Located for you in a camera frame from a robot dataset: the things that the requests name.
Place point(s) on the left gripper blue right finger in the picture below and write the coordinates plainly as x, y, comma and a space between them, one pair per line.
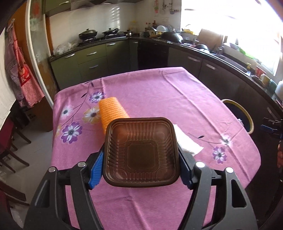
186, 164

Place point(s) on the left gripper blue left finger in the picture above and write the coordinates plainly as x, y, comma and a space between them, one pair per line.
96, 171

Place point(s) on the brown plastic tray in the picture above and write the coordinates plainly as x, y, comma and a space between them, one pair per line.
141, 152

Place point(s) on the orange foam fruit net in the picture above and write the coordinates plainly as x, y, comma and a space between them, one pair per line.
111, 109

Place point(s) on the steel kitchen sink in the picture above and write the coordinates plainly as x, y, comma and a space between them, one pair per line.
228, 60

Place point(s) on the person right hand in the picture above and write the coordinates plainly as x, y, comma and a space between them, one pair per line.
280, 155

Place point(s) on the white paper sheet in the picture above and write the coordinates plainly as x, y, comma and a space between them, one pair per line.
186, 143

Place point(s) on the blue bin with yellow rim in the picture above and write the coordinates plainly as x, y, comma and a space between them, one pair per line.
241, 114

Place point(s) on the black stone countertop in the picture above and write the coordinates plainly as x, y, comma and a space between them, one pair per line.
270, 98

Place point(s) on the white jug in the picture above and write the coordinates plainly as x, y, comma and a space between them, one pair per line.
279, 90

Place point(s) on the teal mug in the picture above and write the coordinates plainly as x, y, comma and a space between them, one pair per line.
271, 86

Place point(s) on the yellow white mug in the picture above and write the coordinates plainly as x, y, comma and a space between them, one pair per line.
265, 80

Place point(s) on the red mug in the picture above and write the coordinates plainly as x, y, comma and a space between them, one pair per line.
259, 71

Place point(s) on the dark red chair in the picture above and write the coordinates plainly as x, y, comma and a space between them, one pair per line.
7, 137

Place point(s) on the wooden cutting board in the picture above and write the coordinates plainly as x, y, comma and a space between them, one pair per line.
211, 39

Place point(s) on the green lower cabinets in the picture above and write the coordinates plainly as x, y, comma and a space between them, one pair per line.
96, 61

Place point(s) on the white curtain cloth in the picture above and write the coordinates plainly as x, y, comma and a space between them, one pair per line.
7, 97

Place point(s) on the red checked apron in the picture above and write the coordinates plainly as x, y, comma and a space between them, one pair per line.
25, 86

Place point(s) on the plastic bag on counter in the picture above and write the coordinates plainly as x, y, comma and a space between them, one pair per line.
64, 47

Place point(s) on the black wok with lid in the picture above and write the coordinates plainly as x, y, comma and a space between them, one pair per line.
87, 34

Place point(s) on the large black wok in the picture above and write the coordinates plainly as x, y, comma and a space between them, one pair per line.
172, 37

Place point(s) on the small black pan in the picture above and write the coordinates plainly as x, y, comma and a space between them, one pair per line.
110, 32

